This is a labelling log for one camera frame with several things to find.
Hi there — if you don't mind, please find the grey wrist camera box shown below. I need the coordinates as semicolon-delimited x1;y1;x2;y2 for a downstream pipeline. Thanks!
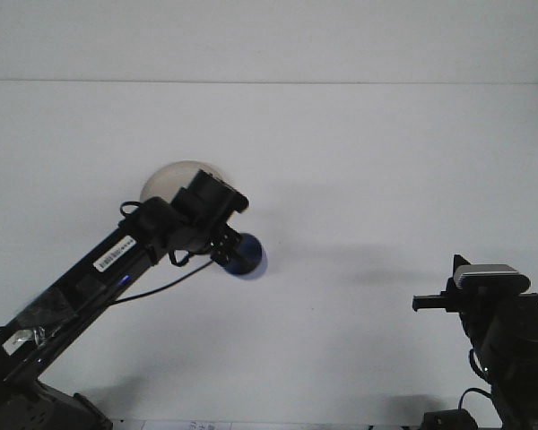
456;262;534;292

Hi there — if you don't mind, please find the pale round plate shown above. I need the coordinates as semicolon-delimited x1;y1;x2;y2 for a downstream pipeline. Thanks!
141;159;229;205

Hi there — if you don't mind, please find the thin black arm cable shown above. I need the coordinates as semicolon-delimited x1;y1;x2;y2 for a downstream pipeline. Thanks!
0;200;216;348
458;348;494;409

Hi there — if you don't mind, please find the pale blue cup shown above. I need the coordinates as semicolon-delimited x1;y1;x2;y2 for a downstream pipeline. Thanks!
221;231;269;280

